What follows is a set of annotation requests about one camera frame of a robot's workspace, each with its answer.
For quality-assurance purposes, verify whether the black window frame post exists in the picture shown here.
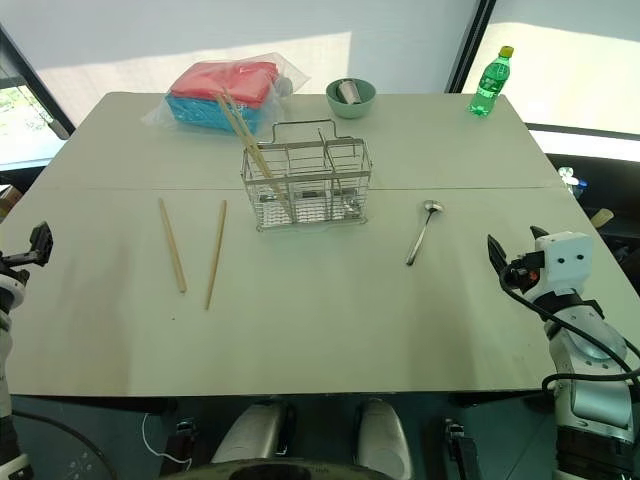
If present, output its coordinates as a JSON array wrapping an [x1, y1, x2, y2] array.
[[0, 21, 77, 142], [444, 0, 497, 95]]

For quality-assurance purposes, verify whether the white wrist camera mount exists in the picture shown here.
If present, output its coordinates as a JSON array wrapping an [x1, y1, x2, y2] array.
[[519, 231, 594, 302], [0, 271, 28, 308]]

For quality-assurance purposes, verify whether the green bowl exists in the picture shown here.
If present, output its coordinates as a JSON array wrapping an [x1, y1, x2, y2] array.
[[325, 77, 377, 120]]

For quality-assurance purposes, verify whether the thin white cord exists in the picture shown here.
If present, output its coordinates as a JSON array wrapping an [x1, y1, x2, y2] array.
[[141, 412, 193, 471]]

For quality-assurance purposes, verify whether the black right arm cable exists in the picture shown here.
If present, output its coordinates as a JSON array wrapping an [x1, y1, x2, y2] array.
[[498, 261, 640, 394]]

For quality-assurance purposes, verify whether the brown cardboard box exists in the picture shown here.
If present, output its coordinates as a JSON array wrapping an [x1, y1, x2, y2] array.
[[0, 184, 24, 222]]

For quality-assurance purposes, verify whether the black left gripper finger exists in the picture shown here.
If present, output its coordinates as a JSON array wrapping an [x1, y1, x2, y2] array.
[[27, 221, 55, 267]]

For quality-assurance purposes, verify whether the green plastic soda bottle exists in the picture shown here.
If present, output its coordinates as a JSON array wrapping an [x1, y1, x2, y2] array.
[[467, 45, 516, 119]]

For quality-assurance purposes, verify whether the black table leg bracket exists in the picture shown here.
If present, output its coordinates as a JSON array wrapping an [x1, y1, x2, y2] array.
[[441, 417, 482, 480], [173, 418, 197, 472]]

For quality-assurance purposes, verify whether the dark round floor disc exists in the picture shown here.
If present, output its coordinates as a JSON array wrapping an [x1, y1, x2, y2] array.
[[8, 408, 117, 480]]

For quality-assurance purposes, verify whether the white rounded robot leg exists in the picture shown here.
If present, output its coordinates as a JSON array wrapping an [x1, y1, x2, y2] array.
[[209, 401, 297, 465], [355, 398, 412, 480]]

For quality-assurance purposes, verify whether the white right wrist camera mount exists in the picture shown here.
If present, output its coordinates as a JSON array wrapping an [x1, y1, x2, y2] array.
[[519, 231, 594, 302]]

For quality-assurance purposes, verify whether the white and blue small object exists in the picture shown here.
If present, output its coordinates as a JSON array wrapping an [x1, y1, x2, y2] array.
[[558, 166, 590, 200]]

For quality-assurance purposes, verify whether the red folded cloth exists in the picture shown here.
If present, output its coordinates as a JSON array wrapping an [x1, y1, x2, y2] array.
[[169, 60, 279, 108]]

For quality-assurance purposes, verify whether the dark rounded shape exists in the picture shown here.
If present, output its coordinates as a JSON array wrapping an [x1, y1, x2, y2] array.
[[198, 456, 417, 480]]

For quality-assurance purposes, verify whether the clear plastic bag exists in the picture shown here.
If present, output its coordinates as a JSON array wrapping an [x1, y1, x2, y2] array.
[[140, 51, 312, 137]]

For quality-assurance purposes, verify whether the small metal cup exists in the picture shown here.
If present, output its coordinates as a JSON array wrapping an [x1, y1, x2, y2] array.
[[335, 79, 363, 105]]

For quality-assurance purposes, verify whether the metal spoon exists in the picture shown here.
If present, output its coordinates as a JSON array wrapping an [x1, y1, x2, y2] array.
[[405, 199, 446, 267]]

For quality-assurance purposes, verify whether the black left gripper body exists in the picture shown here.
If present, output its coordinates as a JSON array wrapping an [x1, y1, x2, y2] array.
[[0, 248, 37, 274]]

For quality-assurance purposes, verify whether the wooden chopstick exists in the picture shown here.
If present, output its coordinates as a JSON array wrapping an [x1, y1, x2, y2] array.
[[158, 197, 188, 294], [204, 199, 228, 311], [221, 87, 291, 214], [215, 92, 286, 214]]

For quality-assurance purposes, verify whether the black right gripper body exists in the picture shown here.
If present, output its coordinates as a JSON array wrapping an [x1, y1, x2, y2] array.
[[501, 251, 547, 296]]

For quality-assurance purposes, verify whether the metal wire cutlery basket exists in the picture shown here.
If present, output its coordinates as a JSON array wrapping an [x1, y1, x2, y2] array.
[[242, 119, 374, 233]]

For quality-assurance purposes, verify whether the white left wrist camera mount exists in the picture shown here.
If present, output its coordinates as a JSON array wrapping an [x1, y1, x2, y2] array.
[[0, 271, 28, 308]]

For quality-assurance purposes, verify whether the blue folded cloth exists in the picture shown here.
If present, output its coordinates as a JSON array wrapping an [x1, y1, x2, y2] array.
[[164, 93, 274, 135]]

